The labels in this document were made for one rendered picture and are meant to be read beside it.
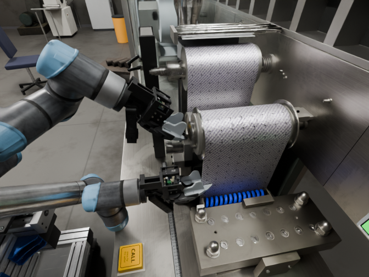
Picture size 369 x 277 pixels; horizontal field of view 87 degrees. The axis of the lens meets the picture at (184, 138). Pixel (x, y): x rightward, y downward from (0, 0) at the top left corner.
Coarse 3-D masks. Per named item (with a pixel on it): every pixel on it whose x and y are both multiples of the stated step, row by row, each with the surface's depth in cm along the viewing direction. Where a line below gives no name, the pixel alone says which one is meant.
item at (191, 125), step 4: (188, 124) 54; (192, 124) 52; (188, 128) 55; (192, 128) 51; (188, 132) 56; (192, 132) 51; (196, 132) 51; (192, 136) 51; (196, 136) 51; (192, 140) 51; (196, 140) 51; (192, 144) 52; (196, 144) 52
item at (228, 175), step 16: (208, 160) 53; (224, 160) 54; (240, 160) 55; (256, 160) 57; (272, 160) 58; (208, 176) 58; (224, 176) 59; (240, 176) 60; (256, 176) 62; (208, 192) 63; (224, 192) 65; (240, 192) 66
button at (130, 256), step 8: (120, 248) 62; (128, 248) 62; (136, 248) 62; (120, 256) 61; (128, 256) 61; (136, 256) 61; (120, 264) 59; (128, 264) 59; (136, 264) 59; (120, 272) 59
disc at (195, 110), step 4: (196, 108) 52; (192, 112) 58; (196, 112) 52; (200, 116) 49; (200, 120) 48; (200, 124) 48; (200, 128) 49; (204, 132) 47; (204, 136) 47; (204, 140) 48; (204, 144) 48; (204, 148) 48; (204, 152) 49; (200, 156) 53
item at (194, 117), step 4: (288, 112) 53; (192, 116) 54; (196, 116) 51; (192, 120) 55; (196, 120) 50; (292, 120) 52; (196, 124) 50; (292, 124) 52; (196, 128) 51; (292, 128) 52; (200, 132) 49; (292, 132) 53; (200, 136) 49; (200, 140) 49; (288, 140) 54; (200, 144) 50; (196, 148) 54; (200, 148) 50; (196, 152) 54; (200, 152) 52
